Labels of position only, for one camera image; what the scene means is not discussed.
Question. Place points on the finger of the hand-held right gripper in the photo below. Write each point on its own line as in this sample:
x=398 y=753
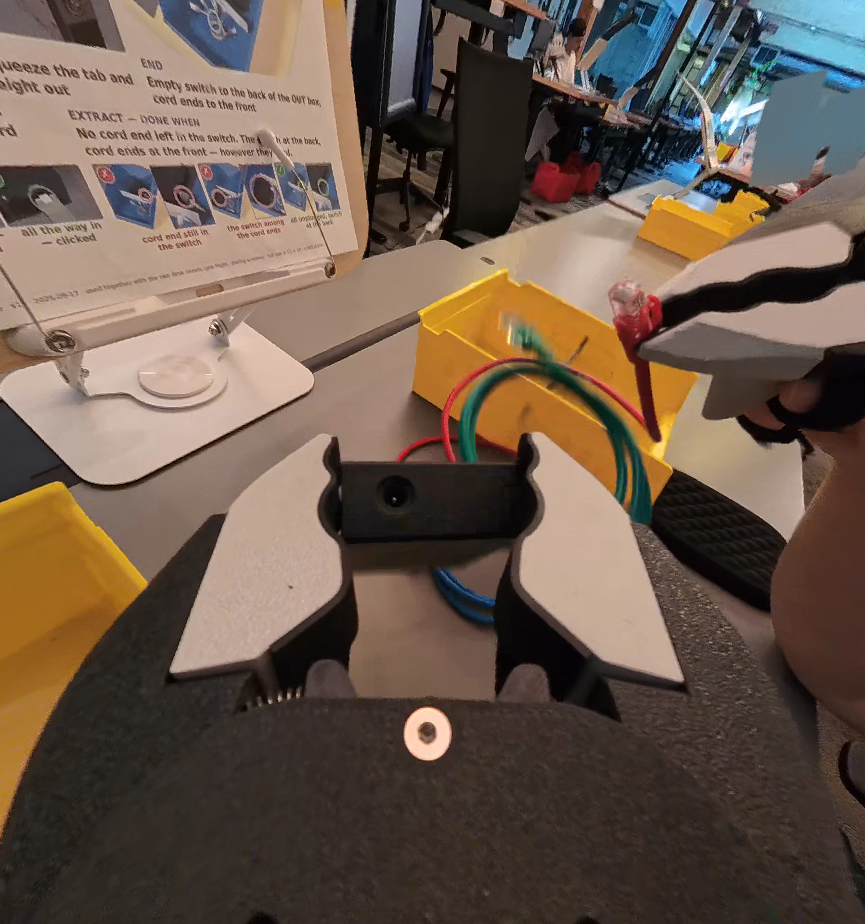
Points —
x=764 y=328
x=764 y=256

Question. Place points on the person's right hand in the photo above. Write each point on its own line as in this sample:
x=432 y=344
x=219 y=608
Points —
x=858 y=491

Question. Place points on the black network switch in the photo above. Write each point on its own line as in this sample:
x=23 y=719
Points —
x=461 y=505

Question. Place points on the red storage bin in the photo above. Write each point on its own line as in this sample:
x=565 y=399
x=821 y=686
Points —
x=562 y=180

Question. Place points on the black ribbed armrest pad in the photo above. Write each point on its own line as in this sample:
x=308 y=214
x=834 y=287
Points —
x=714 y=534

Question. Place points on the black office chair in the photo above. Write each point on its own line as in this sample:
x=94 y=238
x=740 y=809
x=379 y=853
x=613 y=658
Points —
x=486 y=144
x=418 y=133

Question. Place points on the person's right forearm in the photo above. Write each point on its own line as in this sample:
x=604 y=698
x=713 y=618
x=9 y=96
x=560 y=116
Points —
x=836 y=635

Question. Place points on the yellow plastic bin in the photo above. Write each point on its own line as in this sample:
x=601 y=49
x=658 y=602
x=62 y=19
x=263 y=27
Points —
x=28 y=599
x=475 y=339
x=681 y=231

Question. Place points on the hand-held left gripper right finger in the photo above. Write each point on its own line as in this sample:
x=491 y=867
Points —
x=591 y=577

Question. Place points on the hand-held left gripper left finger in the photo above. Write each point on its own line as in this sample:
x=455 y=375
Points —
x=266 y=570

